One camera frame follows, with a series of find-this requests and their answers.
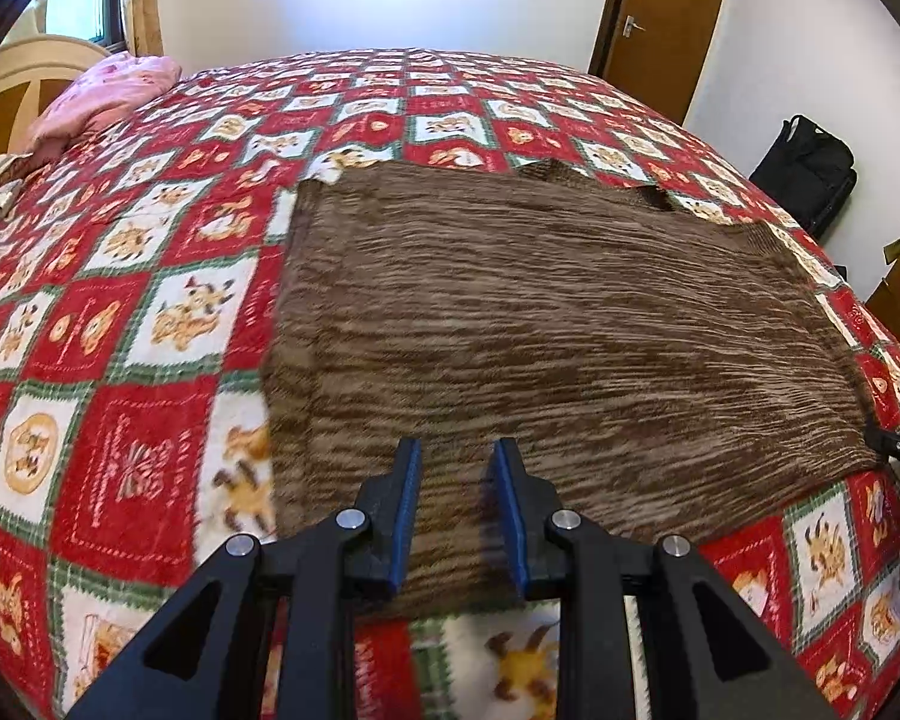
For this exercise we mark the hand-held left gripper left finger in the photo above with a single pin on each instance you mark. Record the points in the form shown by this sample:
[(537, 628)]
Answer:
[(406, 510)]

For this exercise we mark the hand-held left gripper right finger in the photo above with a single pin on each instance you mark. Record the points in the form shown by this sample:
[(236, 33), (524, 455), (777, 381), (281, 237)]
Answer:
[(510, 510)]

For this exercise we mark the brown knitted sweater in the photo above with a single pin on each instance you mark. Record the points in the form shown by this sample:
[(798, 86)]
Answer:
[(532, 330)]

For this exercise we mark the black suitcase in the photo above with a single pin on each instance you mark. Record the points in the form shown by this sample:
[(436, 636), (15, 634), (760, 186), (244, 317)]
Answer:
[(806, 172)]

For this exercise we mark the red checked printed blanket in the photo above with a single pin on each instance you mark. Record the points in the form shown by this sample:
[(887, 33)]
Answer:
[(120, 300)]

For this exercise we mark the brown wooden door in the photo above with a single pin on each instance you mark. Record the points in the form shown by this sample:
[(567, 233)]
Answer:
[(667, 30)]

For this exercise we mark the pink pillow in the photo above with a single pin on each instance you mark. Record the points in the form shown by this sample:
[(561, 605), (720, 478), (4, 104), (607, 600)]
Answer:
[(105, 94)]

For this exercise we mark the yellow patterned curtain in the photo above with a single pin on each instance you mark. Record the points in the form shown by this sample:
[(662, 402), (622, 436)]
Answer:
[(142, 7)]

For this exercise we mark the cream wooden headboard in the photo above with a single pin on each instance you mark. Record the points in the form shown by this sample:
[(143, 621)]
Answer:
[(15, 90)]

